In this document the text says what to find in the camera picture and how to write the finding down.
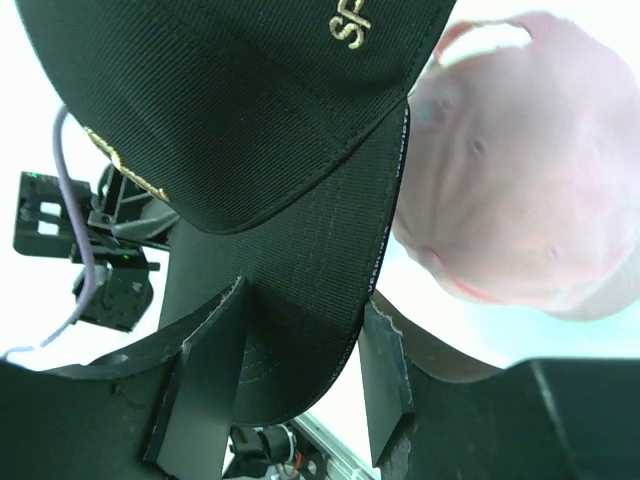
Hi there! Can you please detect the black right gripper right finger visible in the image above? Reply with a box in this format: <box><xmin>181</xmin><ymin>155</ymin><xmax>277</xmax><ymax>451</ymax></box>
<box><xmin>362</xmin><ymin>295</ymin><xmax>639</xmax><ymax>479</ymax></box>

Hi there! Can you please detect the pink LA baseball cap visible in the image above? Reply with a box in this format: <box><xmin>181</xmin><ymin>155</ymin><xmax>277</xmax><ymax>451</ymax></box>
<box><xmin>393</xmin><ymin>11</ymin><xmax>639</xmax><ymax>321</ymax></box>

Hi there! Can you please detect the black cap gold logo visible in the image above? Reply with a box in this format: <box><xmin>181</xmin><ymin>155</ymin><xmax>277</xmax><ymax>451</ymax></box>
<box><xmin>17</xmin><ymin>1</ymin><xmax>453</xmax><ymax>426</ymax></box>

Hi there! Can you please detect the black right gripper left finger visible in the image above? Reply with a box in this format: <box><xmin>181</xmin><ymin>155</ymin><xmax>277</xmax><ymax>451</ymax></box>
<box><xmin>1</xmin><ymin>279</ymin><xmax>249</xmax><ymax>480</ymax></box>

